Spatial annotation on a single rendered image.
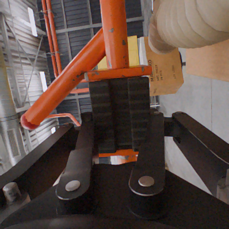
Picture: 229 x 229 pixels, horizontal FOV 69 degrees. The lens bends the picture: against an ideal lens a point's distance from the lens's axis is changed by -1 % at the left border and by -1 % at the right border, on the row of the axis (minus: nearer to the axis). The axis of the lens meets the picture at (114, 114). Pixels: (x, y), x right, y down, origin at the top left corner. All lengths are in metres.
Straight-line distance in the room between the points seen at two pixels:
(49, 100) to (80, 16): 11.40
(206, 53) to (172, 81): 1.63
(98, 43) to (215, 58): 0.17
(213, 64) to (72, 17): 11.47
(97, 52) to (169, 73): 1.79
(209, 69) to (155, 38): 0.12
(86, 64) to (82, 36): 11.09
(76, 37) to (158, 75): 9.73
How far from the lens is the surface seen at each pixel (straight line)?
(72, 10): 11.85
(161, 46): 0.21
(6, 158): 2.99
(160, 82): 1.90
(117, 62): 0.16
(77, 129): 0.16
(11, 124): 5.89
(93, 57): 0.18
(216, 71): 0.28
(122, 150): 0.17
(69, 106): 11.44
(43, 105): 0.21
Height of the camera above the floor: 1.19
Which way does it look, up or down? 6 degrees up
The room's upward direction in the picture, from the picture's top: 96 degrees counter-clockwise
